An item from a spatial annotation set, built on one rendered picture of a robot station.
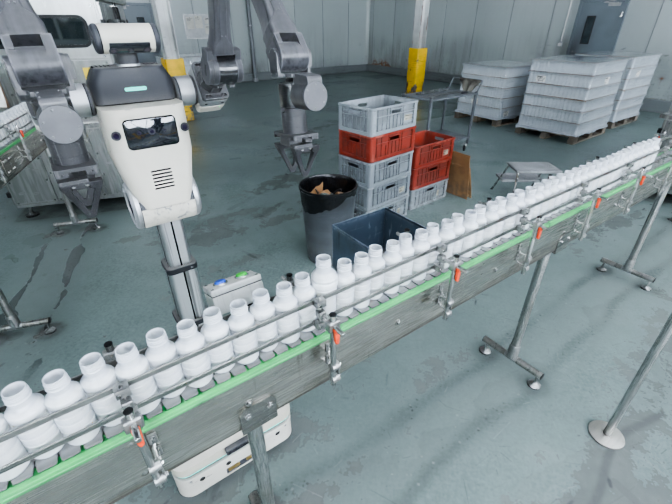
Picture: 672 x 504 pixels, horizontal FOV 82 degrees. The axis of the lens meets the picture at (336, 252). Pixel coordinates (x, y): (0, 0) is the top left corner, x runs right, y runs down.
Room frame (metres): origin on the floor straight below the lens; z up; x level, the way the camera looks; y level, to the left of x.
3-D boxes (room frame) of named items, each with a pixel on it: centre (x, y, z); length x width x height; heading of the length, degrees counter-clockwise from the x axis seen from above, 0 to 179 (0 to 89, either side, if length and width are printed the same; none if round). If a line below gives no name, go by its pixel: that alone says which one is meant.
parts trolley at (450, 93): (5.73, -1.48, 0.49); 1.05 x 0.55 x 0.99; 126
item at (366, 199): (3.51, -0.37, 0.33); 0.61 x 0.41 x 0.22; 132
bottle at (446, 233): (1.09, -0.35, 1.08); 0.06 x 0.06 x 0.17
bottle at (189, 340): (0.61, 0.31, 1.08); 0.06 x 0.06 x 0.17
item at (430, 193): (4.00, -0.88, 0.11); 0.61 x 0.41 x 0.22; 129
